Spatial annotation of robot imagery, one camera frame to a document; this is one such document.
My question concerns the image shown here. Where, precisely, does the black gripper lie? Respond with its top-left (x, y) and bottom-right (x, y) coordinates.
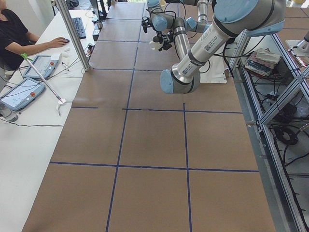
top-left (153, 31), bottom-right (173, 51)

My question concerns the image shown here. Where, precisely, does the aluminium frame rack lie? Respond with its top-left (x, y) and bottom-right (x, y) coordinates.
top-left (230, 29), bottom-right (309, 232)

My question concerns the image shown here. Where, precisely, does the teach pendant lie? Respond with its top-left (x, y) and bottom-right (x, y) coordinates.
top-left (0, 77), bottom-right (45, 111)
top-left (23, 54), bottom-right (61, 80)

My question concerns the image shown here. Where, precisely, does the aluminium frame post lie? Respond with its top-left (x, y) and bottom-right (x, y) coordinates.
top-left (55, 0), bottom-right (90, 72)

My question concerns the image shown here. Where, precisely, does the black keyboard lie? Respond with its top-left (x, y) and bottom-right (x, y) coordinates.
top-left (72, 17), bottom-right (86, 39)

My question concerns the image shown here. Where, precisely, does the white pedestal column base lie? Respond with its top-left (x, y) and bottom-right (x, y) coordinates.
top-left (199, 56), bottom-right (227, 84)

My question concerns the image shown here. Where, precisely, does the person in black shirt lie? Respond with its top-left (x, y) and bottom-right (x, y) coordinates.
top-left (0, 0), bottom-right (66, 71)

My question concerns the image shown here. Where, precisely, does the white ribbed mug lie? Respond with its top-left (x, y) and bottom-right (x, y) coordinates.
top-left (149, 41), bottom-right (162, 51)

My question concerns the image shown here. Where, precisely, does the far teach pendant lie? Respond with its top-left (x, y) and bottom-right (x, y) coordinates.
top-left (23, 54), bottom-right (61, 80)

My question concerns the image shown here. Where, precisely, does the stack of books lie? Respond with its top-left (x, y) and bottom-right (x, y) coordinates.
top-left (244, 48), bottom-right (281, 76)

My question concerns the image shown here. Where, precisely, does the near teach pendant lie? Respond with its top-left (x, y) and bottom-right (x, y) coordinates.
top-left (0, 77), bottom-right (45, 111)

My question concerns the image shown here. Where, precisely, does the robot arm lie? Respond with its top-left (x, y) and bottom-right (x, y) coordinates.
top-left (141, 0), bottom-right (210, 59)
top-left (160, 0), bottom-right (285, 94)

